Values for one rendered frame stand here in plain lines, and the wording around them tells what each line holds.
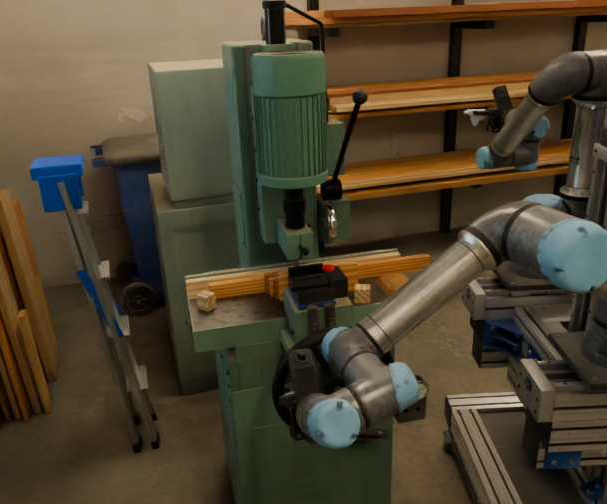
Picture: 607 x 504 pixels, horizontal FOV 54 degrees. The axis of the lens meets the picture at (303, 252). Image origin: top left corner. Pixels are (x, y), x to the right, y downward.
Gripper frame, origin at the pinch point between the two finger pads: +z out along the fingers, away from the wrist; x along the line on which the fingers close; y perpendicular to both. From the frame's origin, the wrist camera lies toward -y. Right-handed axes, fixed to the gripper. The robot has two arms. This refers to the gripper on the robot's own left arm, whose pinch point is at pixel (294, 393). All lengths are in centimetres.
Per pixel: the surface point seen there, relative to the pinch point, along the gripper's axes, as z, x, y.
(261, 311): 22.2, -1.5, -18.7
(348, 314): 7.9, 16.6, -14.6
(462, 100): 186, 158, -131
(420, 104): 185, 131, -131
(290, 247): 21.1, 8.1, -33.7
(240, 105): 25, 1, -74
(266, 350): 22.1, -1.7, -9.0
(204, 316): 23.8, -15.6, -19.7
